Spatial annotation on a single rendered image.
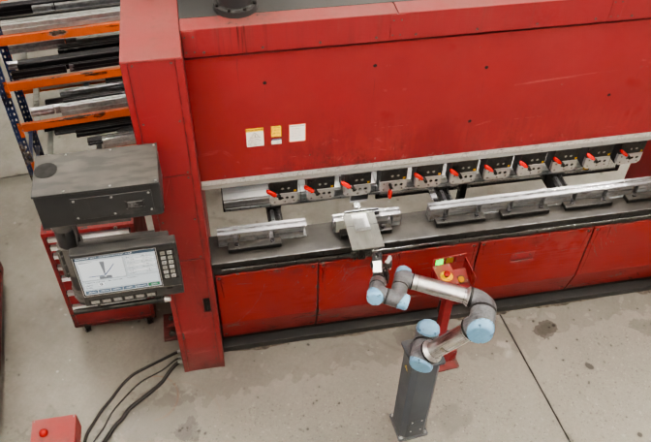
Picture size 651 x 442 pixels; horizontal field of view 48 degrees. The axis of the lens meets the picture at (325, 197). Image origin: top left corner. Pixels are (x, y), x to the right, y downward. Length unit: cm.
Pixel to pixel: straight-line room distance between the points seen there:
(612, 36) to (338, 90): 136
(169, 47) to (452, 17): 126
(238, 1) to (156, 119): 62
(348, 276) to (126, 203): 170
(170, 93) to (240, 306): 168
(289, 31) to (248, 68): 26
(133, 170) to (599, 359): 325
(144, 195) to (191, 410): 188
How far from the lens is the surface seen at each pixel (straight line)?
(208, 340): 450
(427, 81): 364
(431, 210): 429
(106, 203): 311
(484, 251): 453
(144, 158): 315
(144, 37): 322
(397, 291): 337
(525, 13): 358
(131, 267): 337
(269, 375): 470
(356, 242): 402
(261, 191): 431
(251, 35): 327
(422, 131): 383
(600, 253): 498
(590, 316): 529
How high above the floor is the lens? 401
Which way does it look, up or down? 45 degrees down
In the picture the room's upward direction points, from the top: 2 degrees clockwise
